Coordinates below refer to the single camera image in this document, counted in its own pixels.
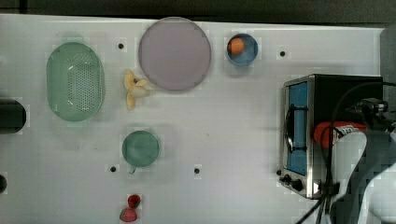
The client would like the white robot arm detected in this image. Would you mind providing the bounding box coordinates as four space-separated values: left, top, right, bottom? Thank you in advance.
326 131 395 224

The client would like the silver toaster oven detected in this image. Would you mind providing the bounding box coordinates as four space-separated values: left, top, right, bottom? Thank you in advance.
280 74 383 200

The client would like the purple round plate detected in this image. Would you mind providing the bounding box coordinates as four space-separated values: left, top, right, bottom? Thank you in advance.
138 17 211 91

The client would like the peeled toy banana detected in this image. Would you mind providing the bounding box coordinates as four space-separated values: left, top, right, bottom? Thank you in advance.
123 69 149 111

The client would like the green cup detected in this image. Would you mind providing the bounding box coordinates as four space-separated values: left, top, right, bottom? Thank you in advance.
121 131 160 175

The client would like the orange toy fruit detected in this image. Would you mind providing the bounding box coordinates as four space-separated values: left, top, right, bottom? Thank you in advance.
228 37 245 55

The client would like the blue bowl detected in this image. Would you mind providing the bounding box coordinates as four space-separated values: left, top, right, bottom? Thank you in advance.
226 34 259 66

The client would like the dark red toy strawberry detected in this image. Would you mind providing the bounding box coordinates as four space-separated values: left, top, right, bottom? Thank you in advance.
128 194 141 208

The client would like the red green toy strawberry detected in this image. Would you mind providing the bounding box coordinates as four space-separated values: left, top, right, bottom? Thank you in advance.
120 208 137 222

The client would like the green oval colander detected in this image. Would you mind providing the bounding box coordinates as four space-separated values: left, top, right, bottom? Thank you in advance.
47 42 105 122

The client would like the black round pan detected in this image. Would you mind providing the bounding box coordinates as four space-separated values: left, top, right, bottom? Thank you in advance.
0 99 26 134

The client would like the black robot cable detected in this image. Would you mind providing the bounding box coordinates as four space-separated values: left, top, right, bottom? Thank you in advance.
295 81 396 224

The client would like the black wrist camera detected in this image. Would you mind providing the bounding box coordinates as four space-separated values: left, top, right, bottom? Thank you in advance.
346 98 389 132

